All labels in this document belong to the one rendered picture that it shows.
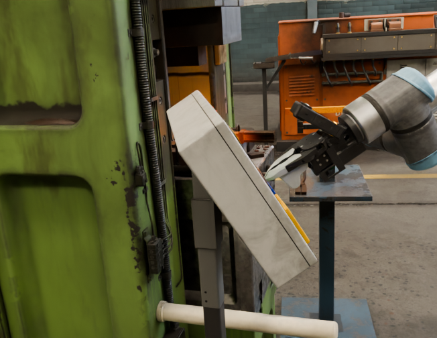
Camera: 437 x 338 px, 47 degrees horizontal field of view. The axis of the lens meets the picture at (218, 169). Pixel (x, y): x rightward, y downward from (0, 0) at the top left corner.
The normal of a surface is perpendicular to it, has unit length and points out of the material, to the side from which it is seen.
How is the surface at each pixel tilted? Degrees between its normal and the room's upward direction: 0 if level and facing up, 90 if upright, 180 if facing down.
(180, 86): 90
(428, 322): 0
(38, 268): 90
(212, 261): 90
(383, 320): 0
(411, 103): 94
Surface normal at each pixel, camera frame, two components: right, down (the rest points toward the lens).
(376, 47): -0.13, 0.29
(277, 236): 0.15, 0.28
